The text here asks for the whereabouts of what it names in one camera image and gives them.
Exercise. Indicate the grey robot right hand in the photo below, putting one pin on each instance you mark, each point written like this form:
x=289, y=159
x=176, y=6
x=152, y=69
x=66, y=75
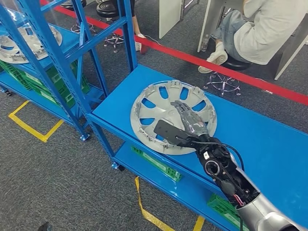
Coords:
x=192, y=122

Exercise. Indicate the silver plastic wheel cover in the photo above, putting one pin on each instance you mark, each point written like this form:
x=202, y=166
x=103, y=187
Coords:
x=157, y=113
x=12, y=55

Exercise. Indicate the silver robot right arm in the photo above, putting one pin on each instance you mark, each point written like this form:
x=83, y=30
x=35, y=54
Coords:
x=264, y=213

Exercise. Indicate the blue metal shelf rack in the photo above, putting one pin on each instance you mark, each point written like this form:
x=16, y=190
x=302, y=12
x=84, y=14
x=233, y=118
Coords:
x=68, y=41
x=264, y=143

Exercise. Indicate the red barrier belt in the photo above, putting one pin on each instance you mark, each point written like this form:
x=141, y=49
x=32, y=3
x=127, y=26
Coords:
x=192, y=57

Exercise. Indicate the clear plastic bottle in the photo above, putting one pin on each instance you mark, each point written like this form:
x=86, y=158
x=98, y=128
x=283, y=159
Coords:
x=204, y=44

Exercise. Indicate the black stool chrome base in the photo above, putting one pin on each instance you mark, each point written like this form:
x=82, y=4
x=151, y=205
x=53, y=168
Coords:
x=237, y=63
x=72, y=3
x=106, y=9

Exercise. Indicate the person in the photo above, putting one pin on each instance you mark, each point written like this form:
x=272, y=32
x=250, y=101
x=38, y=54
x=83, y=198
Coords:
x=142, y=46
x=264, y=32

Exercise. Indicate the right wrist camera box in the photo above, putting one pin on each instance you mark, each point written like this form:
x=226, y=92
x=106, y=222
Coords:
x=168, y=130

